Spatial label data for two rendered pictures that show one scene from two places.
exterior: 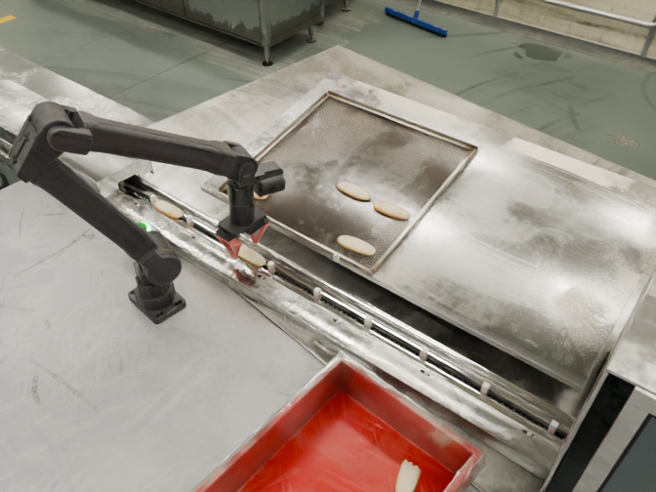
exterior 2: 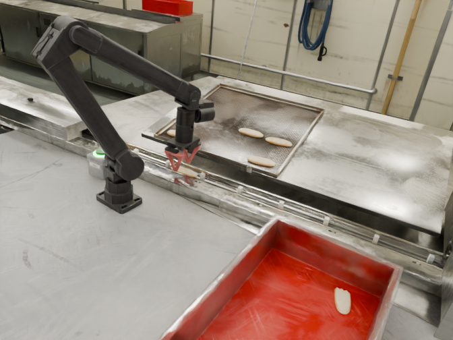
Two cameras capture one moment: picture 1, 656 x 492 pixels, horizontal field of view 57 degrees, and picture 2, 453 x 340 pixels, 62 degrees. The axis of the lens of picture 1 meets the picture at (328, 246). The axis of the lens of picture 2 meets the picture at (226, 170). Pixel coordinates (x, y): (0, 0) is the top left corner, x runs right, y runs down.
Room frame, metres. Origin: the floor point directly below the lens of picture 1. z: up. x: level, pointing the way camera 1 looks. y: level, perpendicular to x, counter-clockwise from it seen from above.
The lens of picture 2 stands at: (-0.05, 0.27, 1.50)
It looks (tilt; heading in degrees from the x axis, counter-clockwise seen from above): 29 degrees down; 349
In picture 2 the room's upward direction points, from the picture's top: 6 degrees clockwise
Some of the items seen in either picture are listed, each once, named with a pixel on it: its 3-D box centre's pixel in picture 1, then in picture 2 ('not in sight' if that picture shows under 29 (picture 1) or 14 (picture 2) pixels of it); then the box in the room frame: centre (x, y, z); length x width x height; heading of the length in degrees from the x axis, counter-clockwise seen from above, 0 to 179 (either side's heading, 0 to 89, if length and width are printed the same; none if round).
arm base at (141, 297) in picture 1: (154, 289); (118, 189); (0.94, 0.39, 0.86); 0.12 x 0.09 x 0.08; 46
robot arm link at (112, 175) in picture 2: (156, 260); (123, 164); (0.96, 0.38, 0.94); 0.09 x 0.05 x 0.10; 122
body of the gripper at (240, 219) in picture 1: (241, 212); (184, 134); (1.07, 0.20, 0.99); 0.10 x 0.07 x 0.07; 143
